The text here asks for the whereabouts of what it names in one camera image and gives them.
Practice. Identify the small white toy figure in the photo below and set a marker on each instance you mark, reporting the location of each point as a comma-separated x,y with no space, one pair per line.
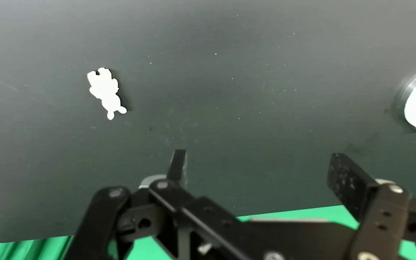
104,91

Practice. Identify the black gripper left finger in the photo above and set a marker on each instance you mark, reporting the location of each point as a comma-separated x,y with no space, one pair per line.
107,217

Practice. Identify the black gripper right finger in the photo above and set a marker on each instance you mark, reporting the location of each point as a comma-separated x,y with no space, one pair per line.
381,211

